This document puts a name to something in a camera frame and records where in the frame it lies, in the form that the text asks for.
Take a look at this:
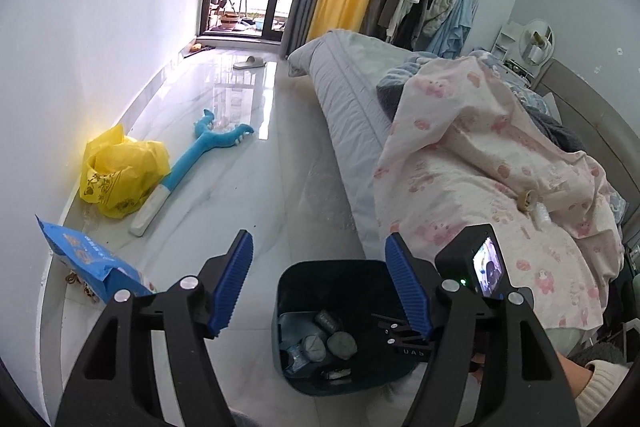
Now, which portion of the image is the yellow plastic bag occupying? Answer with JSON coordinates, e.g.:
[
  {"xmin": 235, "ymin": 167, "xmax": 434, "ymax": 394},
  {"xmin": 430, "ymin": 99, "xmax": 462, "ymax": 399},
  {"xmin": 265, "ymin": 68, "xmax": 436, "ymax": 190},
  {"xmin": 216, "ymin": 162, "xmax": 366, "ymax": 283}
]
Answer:
[{"xmin": 79, "ymin": 124, "xmax": 172, "ymax": 220}]

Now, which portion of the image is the blue patterned quilt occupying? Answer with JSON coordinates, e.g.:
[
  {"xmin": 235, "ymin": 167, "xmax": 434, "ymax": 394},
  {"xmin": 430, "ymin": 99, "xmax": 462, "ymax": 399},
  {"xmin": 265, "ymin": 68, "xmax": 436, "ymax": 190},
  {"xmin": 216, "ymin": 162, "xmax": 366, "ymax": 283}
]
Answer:
[{"xmin": 376, "ymin": 49, "xmax": 542, "ymax": 108}]

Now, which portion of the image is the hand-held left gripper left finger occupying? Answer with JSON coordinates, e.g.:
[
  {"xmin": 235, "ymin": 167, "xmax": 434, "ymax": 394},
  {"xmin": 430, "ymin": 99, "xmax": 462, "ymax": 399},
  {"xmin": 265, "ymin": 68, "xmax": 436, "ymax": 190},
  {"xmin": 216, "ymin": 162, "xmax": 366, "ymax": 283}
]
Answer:
[{"xmin": 55, "ymin": 229, "xmax": 255, "ymax": 427}]

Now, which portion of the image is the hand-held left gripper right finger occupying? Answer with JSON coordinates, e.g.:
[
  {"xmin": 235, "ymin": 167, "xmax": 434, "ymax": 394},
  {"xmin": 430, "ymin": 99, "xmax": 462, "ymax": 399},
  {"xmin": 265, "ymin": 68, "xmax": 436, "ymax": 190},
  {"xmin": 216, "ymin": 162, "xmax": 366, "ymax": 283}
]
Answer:
[{"xmin": 384, "ymin": 232, "xmax": 581, "ymax": 427}]

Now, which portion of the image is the round vanity mirror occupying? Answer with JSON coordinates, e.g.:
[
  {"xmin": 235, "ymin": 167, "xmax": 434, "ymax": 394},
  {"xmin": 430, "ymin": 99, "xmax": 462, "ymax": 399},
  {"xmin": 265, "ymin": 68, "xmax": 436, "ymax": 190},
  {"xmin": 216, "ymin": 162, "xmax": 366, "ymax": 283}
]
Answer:
[{"xmin": 517, "ymin": 19, "xmax": 556, "ymax": 68}]

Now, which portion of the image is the silver crumpled wrapper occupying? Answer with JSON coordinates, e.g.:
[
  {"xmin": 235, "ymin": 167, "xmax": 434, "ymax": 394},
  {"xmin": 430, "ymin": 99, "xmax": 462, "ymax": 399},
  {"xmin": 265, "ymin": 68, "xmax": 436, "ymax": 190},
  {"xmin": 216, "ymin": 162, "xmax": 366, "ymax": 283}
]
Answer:
[{"xmin": 313, "ymin": 309, "xmax": 342, "ymax": 333}]

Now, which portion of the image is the blue snack bag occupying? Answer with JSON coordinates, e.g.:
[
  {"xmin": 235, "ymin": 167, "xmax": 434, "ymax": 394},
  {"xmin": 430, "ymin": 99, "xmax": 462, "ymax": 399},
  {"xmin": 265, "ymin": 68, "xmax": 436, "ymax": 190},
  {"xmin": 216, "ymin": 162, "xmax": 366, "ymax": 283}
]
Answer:
[{"xmin": 34, "ymin": 214, "xmax": 157, "ymax": 304}]

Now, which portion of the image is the person's right forearm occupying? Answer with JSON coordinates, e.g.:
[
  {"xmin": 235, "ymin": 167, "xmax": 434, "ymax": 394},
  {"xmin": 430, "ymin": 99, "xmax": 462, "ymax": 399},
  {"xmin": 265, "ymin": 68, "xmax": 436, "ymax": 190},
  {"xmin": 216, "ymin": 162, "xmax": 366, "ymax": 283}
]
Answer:
[{"xmin": 554, "ymin": 353, "xmax": 632, "ymax": 427}]

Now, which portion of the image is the grey crumpled paper ball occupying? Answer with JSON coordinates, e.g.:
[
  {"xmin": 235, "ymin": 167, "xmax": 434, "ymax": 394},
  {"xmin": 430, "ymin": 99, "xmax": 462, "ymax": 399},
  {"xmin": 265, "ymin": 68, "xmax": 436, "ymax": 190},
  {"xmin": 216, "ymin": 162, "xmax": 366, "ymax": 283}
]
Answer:
[{"xmin": 302, "ymin": 333, "xmax": 329, "ymax": 361}]

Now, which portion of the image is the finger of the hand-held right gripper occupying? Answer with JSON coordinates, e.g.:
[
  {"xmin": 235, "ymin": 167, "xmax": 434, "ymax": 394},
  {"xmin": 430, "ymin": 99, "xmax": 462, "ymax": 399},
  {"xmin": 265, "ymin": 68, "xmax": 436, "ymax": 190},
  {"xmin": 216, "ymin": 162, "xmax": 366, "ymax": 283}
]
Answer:
[
  {"xmin": 370, "ymin": 312, "xmax": 418, "ymax": 333},
  {"xmin": 384, "ymin": 333, "xmax": 423, "ymax": 348}
]

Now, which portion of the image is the light blue shirt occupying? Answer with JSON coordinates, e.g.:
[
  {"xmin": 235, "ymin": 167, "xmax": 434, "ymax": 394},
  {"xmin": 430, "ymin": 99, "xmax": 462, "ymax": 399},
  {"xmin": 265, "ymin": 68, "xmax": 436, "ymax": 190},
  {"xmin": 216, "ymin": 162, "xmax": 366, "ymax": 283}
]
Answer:
[{"xmin": 429, "ymin": 0, "xmax": 474, "ymax": 61}]

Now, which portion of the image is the cream jacket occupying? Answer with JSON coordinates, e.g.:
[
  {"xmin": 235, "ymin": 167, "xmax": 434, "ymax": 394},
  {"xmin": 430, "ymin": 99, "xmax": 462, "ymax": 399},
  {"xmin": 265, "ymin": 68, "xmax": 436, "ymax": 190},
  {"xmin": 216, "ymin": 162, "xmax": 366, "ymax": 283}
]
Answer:
[{"xmin": 429, "ymin": 0, "xmax": 462, "ymax": 54}]

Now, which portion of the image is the dark teal trash bin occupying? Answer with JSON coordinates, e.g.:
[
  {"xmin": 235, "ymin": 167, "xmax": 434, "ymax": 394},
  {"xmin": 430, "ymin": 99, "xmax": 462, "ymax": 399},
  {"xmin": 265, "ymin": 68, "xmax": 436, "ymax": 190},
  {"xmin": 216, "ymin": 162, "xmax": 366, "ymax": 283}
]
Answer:
[{"xmin": 270, "ymin": 259, "xmax": 432, "ymax": 397}]

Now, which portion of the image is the brown tape roll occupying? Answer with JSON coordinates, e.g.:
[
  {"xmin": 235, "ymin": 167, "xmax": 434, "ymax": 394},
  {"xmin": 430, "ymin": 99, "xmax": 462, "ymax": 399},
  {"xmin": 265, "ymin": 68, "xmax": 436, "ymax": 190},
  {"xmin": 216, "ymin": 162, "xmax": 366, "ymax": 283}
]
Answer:
[{"xmin": 517, "ymin": 189, "xmax": 541, "ymax": 213}]

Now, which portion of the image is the pink printed blanket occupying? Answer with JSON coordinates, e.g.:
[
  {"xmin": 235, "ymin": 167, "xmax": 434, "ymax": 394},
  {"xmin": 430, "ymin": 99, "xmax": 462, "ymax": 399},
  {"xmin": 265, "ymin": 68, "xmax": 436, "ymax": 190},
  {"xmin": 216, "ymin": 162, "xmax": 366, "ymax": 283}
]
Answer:
[{"xmin": 372, "ymin": 55, "xmax": 627, "ymax": 344}]

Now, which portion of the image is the person's grey fuzzy clothing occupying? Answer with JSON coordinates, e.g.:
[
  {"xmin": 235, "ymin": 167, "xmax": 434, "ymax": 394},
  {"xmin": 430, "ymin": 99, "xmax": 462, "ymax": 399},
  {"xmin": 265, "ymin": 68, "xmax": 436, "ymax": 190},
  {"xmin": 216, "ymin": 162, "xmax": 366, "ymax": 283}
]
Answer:
[{"xmin": 570, "ymin": 341, "xmax": 627, "ymax": 366}]

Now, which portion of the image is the white dresser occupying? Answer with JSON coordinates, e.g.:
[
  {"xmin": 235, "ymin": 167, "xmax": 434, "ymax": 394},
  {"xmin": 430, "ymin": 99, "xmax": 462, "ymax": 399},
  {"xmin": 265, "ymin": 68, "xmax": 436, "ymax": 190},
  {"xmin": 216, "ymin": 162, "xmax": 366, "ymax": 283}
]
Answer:
[{"xmin": 492, "ymin": 22, "xmax": 547, "ymax": 84}]

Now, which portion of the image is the blue dinosaur grabber toy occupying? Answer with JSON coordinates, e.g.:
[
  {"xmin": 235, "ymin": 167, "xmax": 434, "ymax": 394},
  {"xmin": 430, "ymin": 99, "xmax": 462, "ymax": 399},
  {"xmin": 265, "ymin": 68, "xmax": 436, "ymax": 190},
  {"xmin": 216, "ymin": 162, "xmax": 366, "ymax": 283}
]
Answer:
[{"xmin": 128, "ymin": 108, "xmax": 255, "ymax": 238}]

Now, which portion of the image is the clear plastic bottle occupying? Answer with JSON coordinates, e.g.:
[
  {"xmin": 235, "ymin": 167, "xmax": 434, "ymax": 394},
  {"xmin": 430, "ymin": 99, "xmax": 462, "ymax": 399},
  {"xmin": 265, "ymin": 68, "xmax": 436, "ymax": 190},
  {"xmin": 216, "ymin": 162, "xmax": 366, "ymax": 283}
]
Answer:
[{"xmin": 279, "ymin": 312, "xmax": 322, "ymax": 379}]

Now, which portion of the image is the grey upholstered bed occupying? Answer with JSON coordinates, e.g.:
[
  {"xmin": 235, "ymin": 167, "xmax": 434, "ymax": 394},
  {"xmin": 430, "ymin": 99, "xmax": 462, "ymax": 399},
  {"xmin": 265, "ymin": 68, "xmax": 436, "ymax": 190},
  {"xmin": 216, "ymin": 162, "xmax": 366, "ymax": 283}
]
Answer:
[{"xmin": 286, "ymin": 29, "xmax": 632, "ymax": 358}]

